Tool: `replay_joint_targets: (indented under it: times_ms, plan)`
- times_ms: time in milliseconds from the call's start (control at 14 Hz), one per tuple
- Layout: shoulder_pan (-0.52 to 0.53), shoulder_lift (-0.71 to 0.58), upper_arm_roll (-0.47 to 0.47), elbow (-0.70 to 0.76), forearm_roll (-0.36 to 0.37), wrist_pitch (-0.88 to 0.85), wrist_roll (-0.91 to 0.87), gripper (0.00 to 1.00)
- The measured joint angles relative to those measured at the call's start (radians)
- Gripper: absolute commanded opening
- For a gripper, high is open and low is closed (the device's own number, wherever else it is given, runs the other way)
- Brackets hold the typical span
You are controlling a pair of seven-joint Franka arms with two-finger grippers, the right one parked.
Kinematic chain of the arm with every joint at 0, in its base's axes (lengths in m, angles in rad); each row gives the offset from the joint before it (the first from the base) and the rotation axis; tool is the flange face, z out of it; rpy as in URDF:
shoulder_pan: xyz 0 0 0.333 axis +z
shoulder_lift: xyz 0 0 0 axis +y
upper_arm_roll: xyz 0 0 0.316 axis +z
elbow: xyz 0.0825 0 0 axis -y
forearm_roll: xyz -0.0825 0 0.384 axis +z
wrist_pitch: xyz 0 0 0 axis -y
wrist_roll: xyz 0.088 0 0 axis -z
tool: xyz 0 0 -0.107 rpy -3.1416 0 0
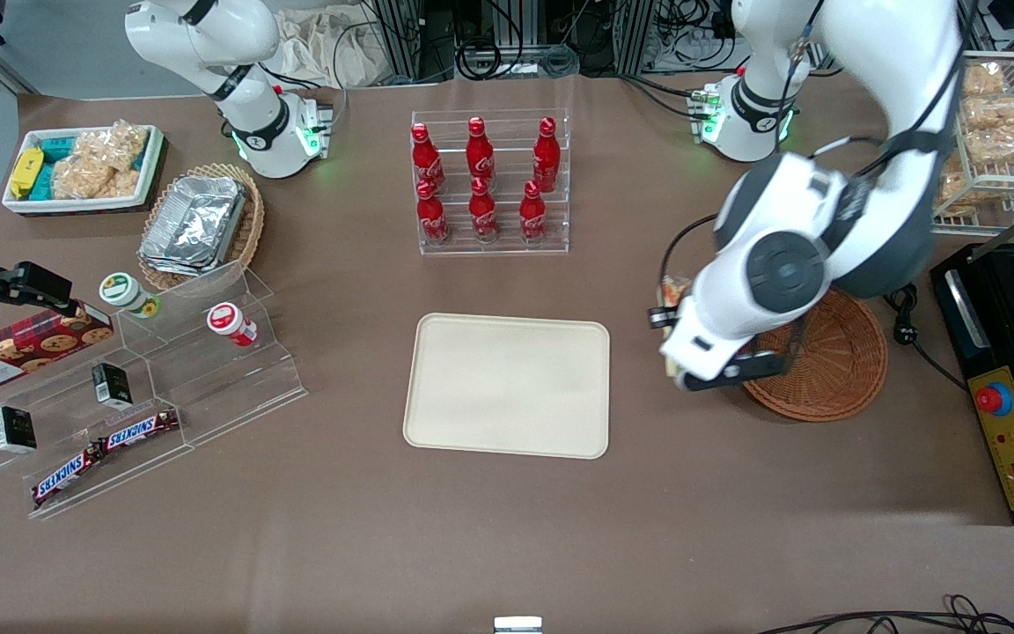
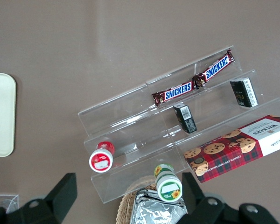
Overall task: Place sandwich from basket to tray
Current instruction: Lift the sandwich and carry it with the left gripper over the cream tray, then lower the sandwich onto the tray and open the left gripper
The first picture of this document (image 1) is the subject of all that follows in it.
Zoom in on beige cloth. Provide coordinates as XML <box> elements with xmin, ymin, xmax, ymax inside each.
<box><xmin>274</xmin><ymin>7</ymin><xmax>385</xmax><ymax>89</ymax></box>

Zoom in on small black box with barcode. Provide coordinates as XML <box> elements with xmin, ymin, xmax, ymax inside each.
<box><xmin>92</xmin><ymin>362</ymin><xmax>133</xmax><ymax>409</ymax></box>

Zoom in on red cola bottle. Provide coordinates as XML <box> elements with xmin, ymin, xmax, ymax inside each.
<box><xmin>467</xmin><ymin>115</ymin><xmax>496</xmax><ymax>186</ymax></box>
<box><xmin>519</xmin><ymin>180</ymin><xmax>548</xmax><ymax>242</ymax></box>
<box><xmin>416</xmin><ymin>179</ymin><xmax>452</xmax><ymax>246</ymax></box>
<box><xmin>409</xmin><ymin>122</ymin><xmax>446</xmax><ymax>195</ymax></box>
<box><xmin>533</xmin><ymin>116</ymin><xmax>562</xmax><ymax>193</ymax></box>
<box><xmin>468</xmin><ymin>176</ymin><xmax>500</xmax><ymax>243</ymax></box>

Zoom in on white plastic bin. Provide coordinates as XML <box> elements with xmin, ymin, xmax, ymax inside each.
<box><xmin>2</xmin><ymin>124</ymin><xmax>166</xmax><ymax>216</ymax></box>

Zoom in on stacked aluminium foil containers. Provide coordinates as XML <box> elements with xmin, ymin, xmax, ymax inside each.
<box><xmin>139</xmin><ymin>175</ymin><xmax>248</xmax><ymax>276</ymax></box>

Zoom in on Snickers chocolate bar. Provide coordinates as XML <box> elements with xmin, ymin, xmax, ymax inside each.
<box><xmin>32</xmin><ymin>443</ymin><xmax>107</xmax><ymax>509</ymax></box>
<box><xmin>105</xmin><ymin>408</ymin><xmax>182</xmax><ymax>452</ymax></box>

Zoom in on aluminium frame with cables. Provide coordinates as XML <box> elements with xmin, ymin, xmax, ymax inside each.
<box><xmin>366</xmin><ymin>0</ymin><xmax>737</xmax><ymax>82</ymax></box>

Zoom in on black appliance with yellow panel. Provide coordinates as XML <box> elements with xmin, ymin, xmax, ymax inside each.
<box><xmin>929</xmin><ymin>242</ymin><xmax>1014</xmax><ymax>527</ymax></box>

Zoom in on clear acrylic bottle rack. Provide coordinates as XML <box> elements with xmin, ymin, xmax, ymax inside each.
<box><xmin>410</xmin><ymin>108</ymin><xmax>571</xmax><ymax>256</ymax></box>

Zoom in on small black box white side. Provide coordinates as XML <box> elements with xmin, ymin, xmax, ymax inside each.
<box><xmin>0</xmin><ymin>406</ymin><xmax>38</xmax><ymax>454</ymax></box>

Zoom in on clear acrylic stepped stand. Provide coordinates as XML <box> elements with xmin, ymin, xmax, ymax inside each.
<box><xmin>115</xmin><ymin>261</ymin><xmax>308</xmax><ymax>450</ymax></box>
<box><xmin>0</xmin><ymin>335</ymin><xmax>195</xmax><ymax>520</ymax></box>

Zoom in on oval wicker basket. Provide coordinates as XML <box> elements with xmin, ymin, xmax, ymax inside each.
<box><xmin>137</xmin><ymin>162</ymin><xmax>266</xmax><ymax>293</ymax></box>

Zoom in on green lidded yogurt cup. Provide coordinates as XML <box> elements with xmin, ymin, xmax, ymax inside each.
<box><xmin>99</xmin><ymin>272</ymin><xmax>162</xmax><ymax>319</ymax></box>

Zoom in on beige plastic tray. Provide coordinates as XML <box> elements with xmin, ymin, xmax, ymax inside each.
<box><xmin>402</xmin><ymin>313</ymin><xmax>612</xmax><ymax>461</ymax></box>

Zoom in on red lidded yogurt cup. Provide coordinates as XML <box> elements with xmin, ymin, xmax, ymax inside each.
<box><xmin>206</xmin><ymin>302</ymin><xmax>258</xmax><ymax>348</ymax></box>

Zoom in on bagged fried snack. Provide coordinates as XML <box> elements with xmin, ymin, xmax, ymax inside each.
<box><xmin>962</xmin><ymin>62</ymin><xmax>1010</xmax><ymax>98</ymax></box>
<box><xmin>937</xmin><ymin>167</ymin><xmax>972</xmax><ymax>210</ymax></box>
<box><xmin>960</xmin><ymin>95</ymin><xmax>1014</xmax><ymax>166</ymax></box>

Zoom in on black floor cables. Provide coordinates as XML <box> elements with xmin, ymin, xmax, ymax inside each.
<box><xmin>753</xmin><ymin>594</ymin><xmax>1014</xmax><ymax>634</ymax></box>

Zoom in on clear bag of rice crackers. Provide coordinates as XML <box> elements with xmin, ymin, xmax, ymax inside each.
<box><xmin>51</xmin><ymin>150</ymin><xmax>121</xmax><ymax>201</ymax></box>
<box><xmin>84</xmin><ymin>121</ymin><xmax>149</xmax><ymax>196</ymax></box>

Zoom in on white wire rack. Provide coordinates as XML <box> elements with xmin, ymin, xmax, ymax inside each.
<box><xmin>929</xmin><ymin>50</ymin><xmax>1014</xmax><ymax>239</ymax></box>

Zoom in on red tartan Walkers cookie box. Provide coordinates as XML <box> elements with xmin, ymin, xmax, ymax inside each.
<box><xmin>0</xmin><ymin>302</ymin><xmax>115</xmax><ymax>396</ymax></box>

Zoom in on black power cable with plug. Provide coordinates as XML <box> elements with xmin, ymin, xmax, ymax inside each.
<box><xmin>881</xmin><ymin>282</ymin><xmax>970</xmax><ymax>393</ymax></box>

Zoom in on round wicker basket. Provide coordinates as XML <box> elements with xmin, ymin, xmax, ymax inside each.
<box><xmin>740</xmin><ymin>289</ymin><xmax>889</xmax><ymax>424</ymax></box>

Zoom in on yellow snack pack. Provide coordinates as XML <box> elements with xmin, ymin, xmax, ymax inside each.
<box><xmin>10</xmin><ymin>147</ymin><xmax>44</xmax><ymax>199</ymax></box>

